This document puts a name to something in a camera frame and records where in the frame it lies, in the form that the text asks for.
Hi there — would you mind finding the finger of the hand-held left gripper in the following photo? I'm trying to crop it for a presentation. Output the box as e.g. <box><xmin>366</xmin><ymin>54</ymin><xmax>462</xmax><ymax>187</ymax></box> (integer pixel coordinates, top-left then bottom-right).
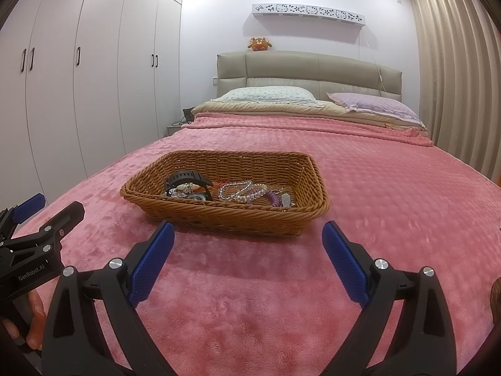
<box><xmin>8</xmin><ymin>201</ymin><xmax>86</xmax><ymax>259</ymax></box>
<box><xmin>0</xmin><ymin>193</ymin><xmax>45</xmax><ymax>239</ymax></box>

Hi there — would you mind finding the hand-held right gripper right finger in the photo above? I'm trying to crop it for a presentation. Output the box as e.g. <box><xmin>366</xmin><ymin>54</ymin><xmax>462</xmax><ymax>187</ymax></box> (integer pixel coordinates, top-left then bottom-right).
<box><xmin>322</xmin><ymin>220</ymin><xmax>457</xmax><ymax>376</ymax></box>

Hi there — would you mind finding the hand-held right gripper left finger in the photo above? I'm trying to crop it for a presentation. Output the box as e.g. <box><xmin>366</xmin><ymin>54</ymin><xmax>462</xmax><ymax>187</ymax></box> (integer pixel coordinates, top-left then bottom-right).
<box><xmin>41</xmin><ymin>220</ymin><xmax>177</xmax><ymax>376</ymax></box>

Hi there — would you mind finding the brown wicker basket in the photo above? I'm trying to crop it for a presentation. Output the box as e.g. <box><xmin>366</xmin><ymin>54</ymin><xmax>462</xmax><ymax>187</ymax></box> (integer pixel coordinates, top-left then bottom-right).
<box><xmin>119</xmin><ymin>150</ymin><xmax>330</xmax><ymax>238</ymax></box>

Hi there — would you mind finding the pink crystal bead bracelet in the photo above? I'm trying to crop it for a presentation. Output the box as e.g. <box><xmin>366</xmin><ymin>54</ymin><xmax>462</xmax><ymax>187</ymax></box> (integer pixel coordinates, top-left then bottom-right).
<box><xmin>218</xmin><ymin>180</ymin><xmax>253</xmax><ymax>200</ymax></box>

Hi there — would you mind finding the person's left hand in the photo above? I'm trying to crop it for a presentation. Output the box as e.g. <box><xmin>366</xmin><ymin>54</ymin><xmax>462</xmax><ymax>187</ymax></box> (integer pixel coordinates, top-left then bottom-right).
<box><xmin>0</xmin><ymin>288</ymin><xmax>48</xmax><ymax>352</ymax></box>

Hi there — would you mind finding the pink fleece blanket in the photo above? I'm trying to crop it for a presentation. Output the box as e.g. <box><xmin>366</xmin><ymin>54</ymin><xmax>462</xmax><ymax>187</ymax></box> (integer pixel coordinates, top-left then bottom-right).
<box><xmin>16</xmin><ymin>113</ymin><xmax>501</xmax><ymax>376</ymax></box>

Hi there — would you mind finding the black wristwatch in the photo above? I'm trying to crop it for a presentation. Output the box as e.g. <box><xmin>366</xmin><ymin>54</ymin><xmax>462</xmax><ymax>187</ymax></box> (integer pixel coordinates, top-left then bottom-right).
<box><xmin>164</xmin><ymin>170</ymin><xmax>214</xmax><ymax>198</ymax></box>

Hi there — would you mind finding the white wardrobe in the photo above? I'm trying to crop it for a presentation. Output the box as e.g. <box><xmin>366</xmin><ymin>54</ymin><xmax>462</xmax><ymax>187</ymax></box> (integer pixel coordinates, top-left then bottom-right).
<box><xmin>0</xmin><ymin>0</ymin><xmax>184</xmax><ymax>212</ymax></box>

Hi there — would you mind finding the nightstand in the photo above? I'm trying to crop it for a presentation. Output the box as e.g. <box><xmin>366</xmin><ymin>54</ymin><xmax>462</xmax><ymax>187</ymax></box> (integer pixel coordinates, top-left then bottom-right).
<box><xmin>166</xmin><ymin>123</ymin><xmax>192</xmax><ymax>138</ymax></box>

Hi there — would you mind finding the lilac pillow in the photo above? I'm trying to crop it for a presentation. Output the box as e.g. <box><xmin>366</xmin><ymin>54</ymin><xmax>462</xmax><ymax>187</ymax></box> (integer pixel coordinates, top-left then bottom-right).
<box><xmin>327</xmin><ymin>93</ymin><xmax>425</xmax><ymax>126</ymax></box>

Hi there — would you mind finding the beige bed sheet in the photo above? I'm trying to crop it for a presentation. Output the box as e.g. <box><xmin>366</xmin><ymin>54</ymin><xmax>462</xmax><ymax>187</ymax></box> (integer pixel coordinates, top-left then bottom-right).
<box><xmin>192</xmin><ymin>101</ymin><xmax>427</xmax><ymax>132</ymax></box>

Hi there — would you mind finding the white dotted pillow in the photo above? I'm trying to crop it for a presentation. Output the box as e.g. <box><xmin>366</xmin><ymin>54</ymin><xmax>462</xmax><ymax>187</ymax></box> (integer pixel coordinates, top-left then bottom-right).
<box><xmin>211</xmin><ymin>86</ymin><xmax>331</xmax><ymax>106</ymax></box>

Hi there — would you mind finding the beige padded headboard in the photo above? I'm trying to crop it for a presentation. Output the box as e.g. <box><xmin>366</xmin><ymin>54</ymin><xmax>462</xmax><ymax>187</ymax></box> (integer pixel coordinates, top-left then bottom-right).
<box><xmin>216</xmin><ymin>51</ymin><xmax>403</xmax><ymax>104</ymax></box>

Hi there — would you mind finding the beige curtain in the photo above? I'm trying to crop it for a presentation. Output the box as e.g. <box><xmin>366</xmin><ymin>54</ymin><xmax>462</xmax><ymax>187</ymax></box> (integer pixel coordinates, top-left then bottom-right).
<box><xmin>407</xmin><ymin>0</ymin><xmax>501</xmax><ymax>185</ymax></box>

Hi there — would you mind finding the orange plush toy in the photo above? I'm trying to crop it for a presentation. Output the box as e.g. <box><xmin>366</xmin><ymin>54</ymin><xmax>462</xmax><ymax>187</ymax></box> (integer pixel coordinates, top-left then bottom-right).
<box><xmin>246</xmin><ymin>36</ymin><xmax>273</xmax><ymax>52</ymax></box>

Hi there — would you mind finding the thin white hanging cable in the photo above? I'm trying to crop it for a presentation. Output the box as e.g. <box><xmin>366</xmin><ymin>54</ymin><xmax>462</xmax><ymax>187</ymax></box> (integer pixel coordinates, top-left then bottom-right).
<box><xmin>362</xmin><ymin>27</ymin><xmax>386</xmax><ymax>97</ymax></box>

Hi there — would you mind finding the white cut-out wall shelf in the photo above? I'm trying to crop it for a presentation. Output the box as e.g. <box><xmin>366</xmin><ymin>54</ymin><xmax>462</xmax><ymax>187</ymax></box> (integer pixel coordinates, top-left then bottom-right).
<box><xmin>252</xmin><ymin>3</ymin><xmax>367</xmax><ymax>26</ymax></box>

